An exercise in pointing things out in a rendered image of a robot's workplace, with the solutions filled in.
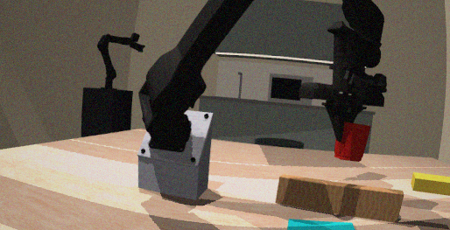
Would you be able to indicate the wooden block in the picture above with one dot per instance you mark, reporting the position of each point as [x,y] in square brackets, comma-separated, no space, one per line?
[366,202]

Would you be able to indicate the yellow block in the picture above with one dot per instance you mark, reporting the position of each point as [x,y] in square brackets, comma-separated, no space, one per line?
[430,183]

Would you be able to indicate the red cup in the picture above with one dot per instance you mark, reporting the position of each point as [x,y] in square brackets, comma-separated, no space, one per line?
[353,142]

